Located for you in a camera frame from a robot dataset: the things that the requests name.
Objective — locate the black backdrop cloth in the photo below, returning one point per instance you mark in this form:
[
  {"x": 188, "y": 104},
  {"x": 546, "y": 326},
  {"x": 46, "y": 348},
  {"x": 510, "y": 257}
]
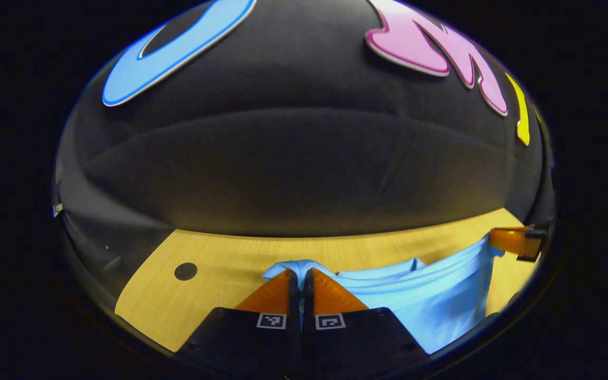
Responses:
[{"x": 283, "y": 158}]

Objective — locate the silver backdrop clip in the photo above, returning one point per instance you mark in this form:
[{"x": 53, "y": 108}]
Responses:
[{"x": 57, "y": 210}]

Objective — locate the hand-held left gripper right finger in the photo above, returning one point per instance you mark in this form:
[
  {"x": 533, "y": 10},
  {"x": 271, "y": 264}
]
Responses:
[{"x": 308, "y": 311}]

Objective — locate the light blue T-shirt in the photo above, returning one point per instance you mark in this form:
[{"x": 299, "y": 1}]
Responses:
[{"x": 430, "y": 301}]

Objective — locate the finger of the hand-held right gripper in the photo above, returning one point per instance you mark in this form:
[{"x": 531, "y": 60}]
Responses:
[{"x": 515, "y": 240}]

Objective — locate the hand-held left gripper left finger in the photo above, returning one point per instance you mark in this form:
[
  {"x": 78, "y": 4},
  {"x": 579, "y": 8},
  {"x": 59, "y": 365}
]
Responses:
[{"x": 293, "y": 311}]

